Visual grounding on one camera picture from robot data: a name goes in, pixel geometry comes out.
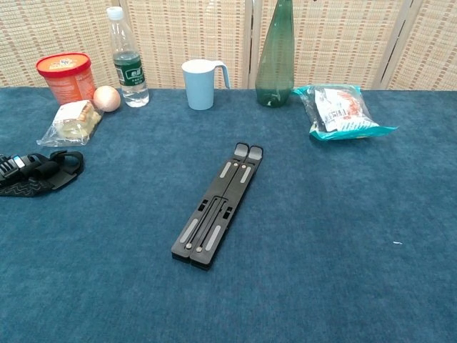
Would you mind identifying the blue carpet table cover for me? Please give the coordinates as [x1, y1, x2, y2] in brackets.
[0, 86, 457, 343]

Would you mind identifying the teal snack package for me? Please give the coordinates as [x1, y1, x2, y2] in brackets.
[291, 84, 399, 141]

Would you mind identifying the black folding laptop stand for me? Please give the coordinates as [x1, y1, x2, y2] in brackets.
[171, 141, 265, 272]

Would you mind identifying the clear water bottle green label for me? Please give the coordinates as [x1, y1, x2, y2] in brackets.
[106, 6, 151, 109]

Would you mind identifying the clear bag of pastries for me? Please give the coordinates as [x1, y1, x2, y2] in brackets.
[36, 99, 105, 148]

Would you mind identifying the light blue cup with handle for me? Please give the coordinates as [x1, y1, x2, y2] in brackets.
[181, 59, 232, 111]

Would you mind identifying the green spray bottle black trigger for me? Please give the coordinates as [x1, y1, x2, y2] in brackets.
[256, 0, 296, 107]

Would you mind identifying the beige onion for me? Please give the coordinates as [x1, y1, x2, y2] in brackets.
[93, 85, 122, 113]

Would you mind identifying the black strap brace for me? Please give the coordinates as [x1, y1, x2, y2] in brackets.
[0, 150, 85, 198]

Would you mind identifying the woven folding screen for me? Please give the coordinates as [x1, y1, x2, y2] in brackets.
[0, 0, 457, 91]

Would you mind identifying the red snack canister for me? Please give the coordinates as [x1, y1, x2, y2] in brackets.
[35, 52, 97, 106]

